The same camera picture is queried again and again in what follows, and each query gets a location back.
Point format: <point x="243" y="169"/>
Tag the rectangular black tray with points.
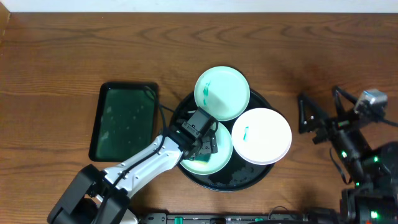
<point x="125" y="119"/>

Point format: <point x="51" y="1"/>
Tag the green sponge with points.
<point x="203" y="158"/>

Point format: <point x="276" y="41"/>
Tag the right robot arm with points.
<point x="373" y="199"/>

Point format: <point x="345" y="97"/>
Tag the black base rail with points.
<point x="163" y="218"/>

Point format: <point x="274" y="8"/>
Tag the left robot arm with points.
<point x="103" y="196"/>

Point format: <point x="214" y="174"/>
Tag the mint plate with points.
<point x="223" y="92"/>
<point x="218" y="160"/>

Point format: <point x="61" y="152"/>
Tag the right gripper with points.
<point x="342" y="124"/>

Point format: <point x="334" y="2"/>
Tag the white plate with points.
<point x="261" y="136"/>

